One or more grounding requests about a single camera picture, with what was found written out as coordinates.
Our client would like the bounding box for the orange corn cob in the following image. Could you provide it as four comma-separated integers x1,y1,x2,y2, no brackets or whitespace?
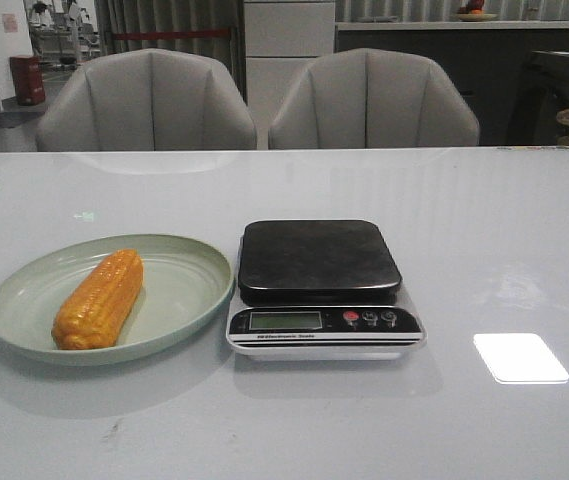
51,249,144,350

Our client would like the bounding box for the black electronic kitchen scale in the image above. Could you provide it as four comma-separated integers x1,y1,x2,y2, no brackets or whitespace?
226,219,427,361

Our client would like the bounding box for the right grey upholstered chair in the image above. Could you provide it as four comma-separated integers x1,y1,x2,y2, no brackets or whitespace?
268,48,480,150

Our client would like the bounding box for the grey upholstered chair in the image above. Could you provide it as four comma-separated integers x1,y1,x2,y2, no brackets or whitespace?
268,48,480,150
35,48,257,152

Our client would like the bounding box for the light green round plate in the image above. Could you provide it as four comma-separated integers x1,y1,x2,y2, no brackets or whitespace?
0,234,234,367

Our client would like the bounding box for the left grey upholstered chair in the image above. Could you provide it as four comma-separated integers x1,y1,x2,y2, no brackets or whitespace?
35,48,257,152

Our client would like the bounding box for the white drawer cabinet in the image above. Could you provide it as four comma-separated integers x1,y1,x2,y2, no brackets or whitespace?
243,1,335,149

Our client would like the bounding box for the grey striped curtain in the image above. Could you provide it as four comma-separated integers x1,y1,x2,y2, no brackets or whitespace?
95,0,246,94

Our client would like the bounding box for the dark counter with white top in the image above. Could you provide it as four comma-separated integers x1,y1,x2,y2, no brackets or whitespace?
335,20,569,146

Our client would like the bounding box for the fruit plate on counter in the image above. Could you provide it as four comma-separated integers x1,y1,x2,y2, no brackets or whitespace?
456,0,497,22

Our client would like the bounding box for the red trash bin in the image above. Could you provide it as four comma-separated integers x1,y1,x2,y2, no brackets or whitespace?
9,55,46,106

